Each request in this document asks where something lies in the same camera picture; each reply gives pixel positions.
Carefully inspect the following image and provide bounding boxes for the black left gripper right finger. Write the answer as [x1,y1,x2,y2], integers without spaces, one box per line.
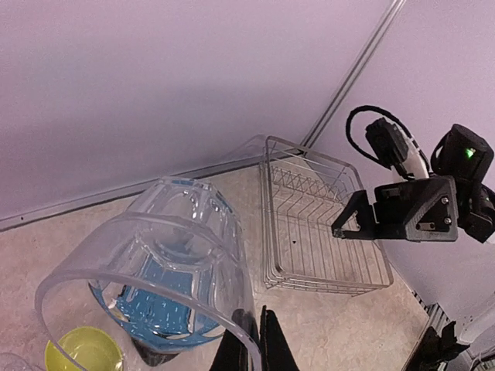
[260,305,299,371]

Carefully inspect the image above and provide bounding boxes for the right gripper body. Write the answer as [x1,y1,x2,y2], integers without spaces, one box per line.
[370,177,495,244]

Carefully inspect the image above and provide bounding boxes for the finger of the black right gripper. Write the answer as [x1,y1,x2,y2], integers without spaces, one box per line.
[331,190,377,240]
[402,176,459,242]

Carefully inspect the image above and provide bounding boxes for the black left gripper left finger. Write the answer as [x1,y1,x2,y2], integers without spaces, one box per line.
[210,308,255,371]

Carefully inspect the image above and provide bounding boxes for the black floral square plate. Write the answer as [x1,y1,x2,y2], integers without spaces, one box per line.
[131,338,179,367]

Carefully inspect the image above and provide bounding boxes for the clear glass cup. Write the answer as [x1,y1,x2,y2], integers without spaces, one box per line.
[0,352,36,371]
[35,177,261,370]

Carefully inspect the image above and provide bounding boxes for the blue polka dot plate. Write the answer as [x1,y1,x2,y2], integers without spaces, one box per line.
[90,179,244,351]

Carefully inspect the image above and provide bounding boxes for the lime green bowl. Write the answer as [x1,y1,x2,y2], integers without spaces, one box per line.
[45,326,124,370]

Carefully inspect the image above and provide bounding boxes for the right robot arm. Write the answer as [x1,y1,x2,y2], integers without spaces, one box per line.
[331,118,494,243]

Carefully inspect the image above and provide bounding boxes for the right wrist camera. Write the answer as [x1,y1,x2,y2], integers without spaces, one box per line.
[345,105,430,181]

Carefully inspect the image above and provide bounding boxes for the wire dish rack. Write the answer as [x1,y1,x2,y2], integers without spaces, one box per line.
[259,136,394,296]

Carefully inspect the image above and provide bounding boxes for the aluminium frame post right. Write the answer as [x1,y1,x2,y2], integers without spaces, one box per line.
[300,0,407,148]

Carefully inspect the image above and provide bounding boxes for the aluminium frame rail back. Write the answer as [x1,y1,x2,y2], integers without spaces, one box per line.
[1,153,263,232]

